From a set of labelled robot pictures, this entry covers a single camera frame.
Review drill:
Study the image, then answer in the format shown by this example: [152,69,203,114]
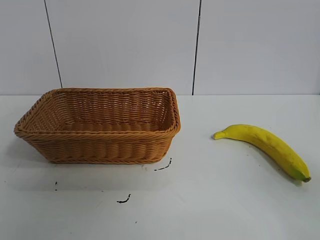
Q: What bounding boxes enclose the woven wicker basket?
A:
[13,86,181,165]

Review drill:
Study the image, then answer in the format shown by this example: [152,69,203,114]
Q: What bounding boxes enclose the yellow banana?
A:
[212,123,312,183]

